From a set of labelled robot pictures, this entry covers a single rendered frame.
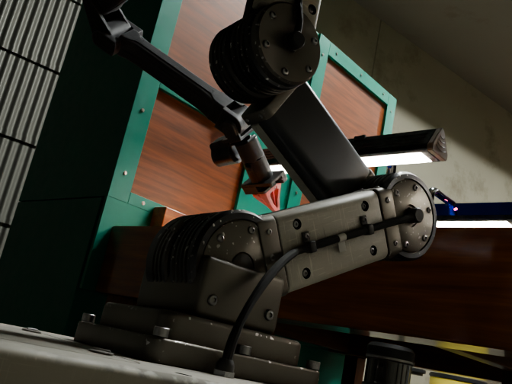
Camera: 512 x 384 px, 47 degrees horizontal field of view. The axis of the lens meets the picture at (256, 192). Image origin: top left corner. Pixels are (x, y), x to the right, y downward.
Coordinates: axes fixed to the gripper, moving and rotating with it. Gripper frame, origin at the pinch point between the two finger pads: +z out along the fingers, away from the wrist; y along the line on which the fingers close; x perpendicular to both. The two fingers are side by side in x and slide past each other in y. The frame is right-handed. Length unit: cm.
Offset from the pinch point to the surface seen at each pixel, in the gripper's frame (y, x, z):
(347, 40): 184, -325, 31
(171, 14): 44, -34, -51
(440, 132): -33.2, -28.2, -3.0
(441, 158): -32.8, -25.9, 2.6
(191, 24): 46, -42, -46
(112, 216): 44.1, 16.8, -9.8
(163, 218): 38.6, 5.9, -1.9
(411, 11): 149, -375, 33
